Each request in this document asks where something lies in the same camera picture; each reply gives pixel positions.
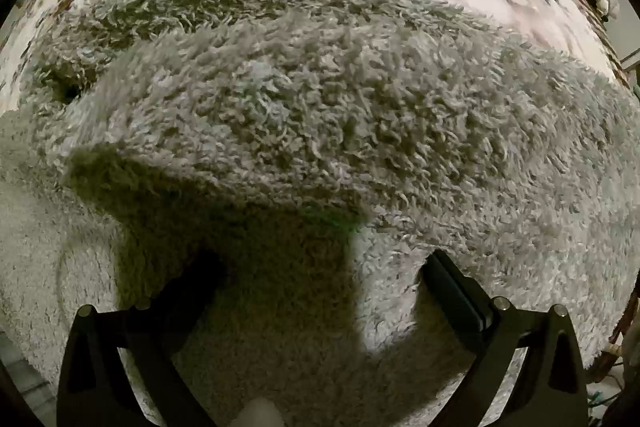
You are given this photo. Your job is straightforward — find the grey fluffy fleece pants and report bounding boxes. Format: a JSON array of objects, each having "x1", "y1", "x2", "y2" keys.
[{"x1": 1, "y1": 0, "x2": 639, "y2": 426}]

